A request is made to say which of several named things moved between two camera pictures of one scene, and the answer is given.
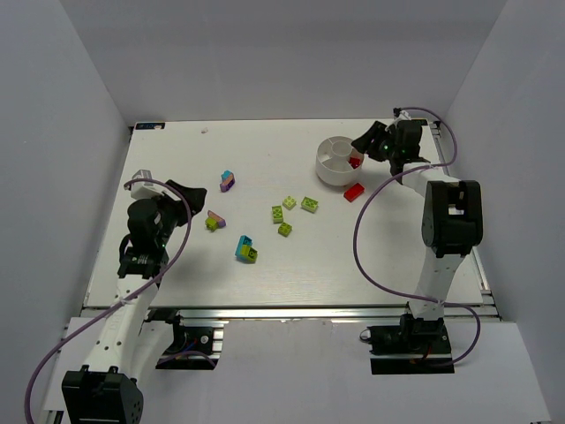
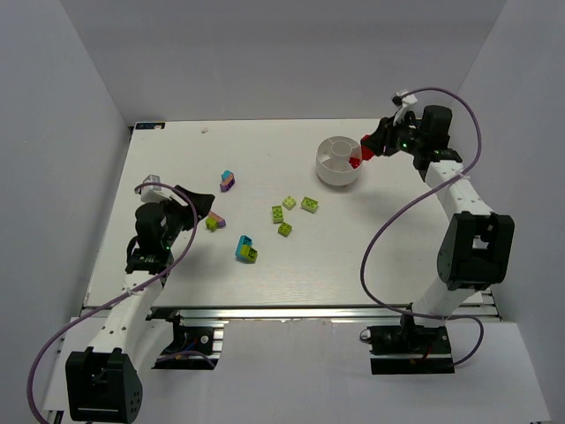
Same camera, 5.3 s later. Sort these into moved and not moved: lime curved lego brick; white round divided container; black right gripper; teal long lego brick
Moved: black right gripper
Not moved: teal long lego brick; lime curved lego brick; white round divided container
